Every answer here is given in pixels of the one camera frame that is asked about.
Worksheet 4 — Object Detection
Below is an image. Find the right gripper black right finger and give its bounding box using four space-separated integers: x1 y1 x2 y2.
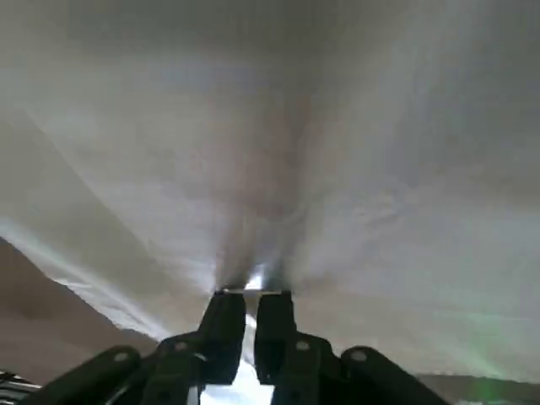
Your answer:
254 290 469 405

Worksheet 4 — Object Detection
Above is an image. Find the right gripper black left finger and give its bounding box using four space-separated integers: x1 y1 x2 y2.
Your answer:
40 290 248 405

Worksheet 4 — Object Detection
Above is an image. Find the cream tablecloth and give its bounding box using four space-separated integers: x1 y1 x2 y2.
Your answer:
0 0 540 405

